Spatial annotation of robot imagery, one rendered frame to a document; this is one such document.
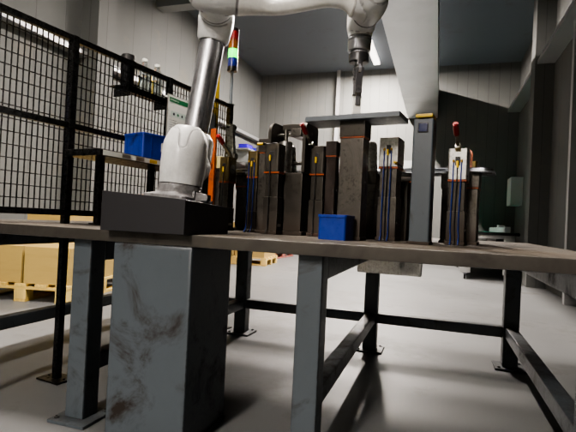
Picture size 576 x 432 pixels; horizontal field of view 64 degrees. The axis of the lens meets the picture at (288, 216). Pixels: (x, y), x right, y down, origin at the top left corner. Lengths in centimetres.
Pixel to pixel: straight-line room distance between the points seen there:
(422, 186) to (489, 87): 892
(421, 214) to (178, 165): 86
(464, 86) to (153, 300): 946
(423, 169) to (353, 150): 27
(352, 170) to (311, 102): 913
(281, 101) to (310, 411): 991
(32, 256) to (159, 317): 282
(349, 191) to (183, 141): 63
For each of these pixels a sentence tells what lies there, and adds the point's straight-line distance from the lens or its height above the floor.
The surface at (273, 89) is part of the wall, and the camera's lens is 1122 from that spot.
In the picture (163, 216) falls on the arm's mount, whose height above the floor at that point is 75.
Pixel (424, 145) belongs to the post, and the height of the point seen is 105.
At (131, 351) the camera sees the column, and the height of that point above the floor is 30.
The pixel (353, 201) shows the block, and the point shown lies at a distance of 174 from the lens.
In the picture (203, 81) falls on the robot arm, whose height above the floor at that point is 129.
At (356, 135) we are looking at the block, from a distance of 176.
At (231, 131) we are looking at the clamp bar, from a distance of 228.
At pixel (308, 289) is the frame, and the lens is 142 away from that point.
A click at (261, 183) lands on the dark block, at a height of 92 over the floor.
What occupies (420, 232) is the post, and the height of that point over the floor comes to 74.
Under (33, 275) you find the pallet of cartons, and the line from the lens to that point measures 432.
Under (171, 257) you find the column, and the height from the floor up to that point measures 62.
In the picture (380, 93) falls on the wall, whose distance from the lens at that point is 1059.
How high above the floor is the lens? 76
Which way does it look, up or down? 1 degrees up
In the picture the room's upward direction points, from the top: 3 degrees clockwise
